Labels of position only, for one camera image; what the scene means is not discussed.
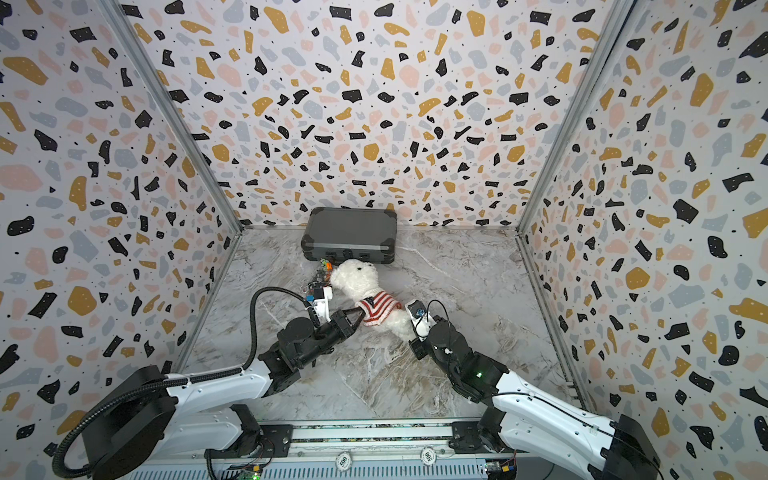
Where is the white teddy bear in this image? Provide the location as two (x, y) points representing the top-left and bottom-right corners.
(330, 259), (416, 342)

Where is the black corrugated cable conduit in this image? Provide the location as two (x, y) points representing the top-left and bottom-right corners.
(50, 286), (319, 480)

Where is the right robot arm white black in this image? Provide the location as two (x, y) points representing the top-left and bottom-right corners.
(410, 312), (664, 479)

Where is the bag of colourful small parts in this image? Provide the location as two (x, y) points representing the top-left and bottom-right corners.
(307, 259), (333, 301)

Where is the red white striped knitted sweater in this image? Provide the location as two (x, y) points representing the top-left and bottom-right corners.
(355, 289), (403, 326)

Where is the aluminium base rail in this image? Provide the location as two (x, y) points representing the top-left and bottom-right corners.
(107, 416), (625, 480)

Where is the dark grey hard case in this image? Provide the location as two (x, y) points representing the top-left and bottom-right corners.
(300, 207), (398, 265)

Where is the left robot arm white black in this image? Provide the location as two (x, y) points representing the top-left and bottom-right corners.
(82, 307), (364, 479)

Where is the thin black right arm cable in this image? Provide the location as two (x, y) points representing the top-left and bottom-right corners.
(425, 298), (661, 475)

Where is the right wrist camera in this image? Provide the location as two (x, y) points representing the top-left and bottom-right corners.
(405, 299), (434, 341)

